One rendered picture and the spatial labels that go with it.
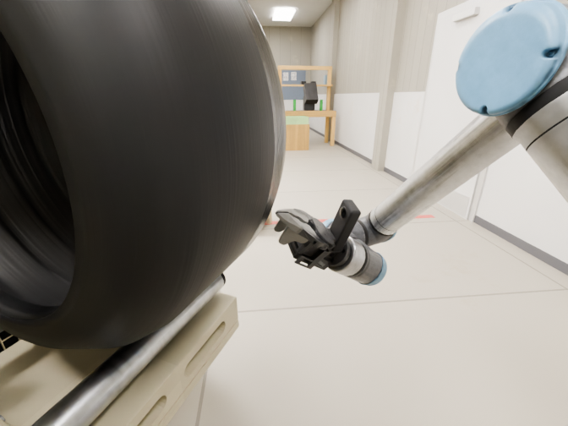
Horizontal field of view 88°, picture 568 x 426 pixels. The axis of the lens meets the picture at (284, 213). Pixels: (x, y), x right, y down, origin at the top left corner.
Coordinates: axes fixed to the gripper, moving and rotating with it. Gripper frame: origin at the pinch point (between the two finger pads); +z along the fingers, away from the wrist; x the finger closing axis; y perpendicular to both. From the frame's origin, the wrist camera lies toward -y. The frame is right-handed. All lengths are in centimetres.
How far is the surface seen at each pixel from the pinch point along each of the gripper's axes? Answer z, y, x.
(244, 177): 18.5, -7.6, -12.5
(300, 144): -370, 88, 568
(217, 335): -0.5, 24.0, -11.2
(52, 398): 19.6, 40.3, -15.3
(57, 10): 37.2, -11.2, -12.9
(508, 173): -258, -88, 117
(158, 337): 13.0, 20.6, -15.1
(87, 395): 20.5, 22.4, -22.3
